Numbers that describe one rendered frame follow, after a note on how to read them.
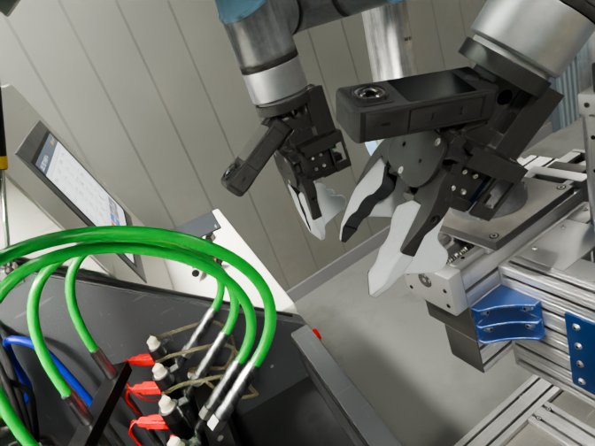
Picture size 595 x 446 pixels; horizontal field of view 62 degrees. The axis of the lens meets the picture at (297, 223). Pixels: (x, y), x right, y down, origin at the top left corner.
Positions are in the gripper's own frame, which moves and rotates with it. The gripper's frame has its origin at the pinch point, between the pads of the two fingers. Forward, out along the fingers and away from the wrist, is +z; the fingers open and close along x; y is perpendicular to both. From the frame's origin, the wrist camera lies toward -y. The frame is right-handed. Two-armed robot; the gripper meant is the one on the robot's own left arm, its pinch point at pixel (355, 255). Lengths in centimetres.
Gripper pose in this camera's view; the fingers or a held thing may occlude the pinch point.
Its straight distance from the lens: 45.3
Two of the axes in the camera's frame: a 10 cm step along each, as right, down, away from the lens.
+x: -2.5, -5.7, 7.8
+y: 8.6, 2.4, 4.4
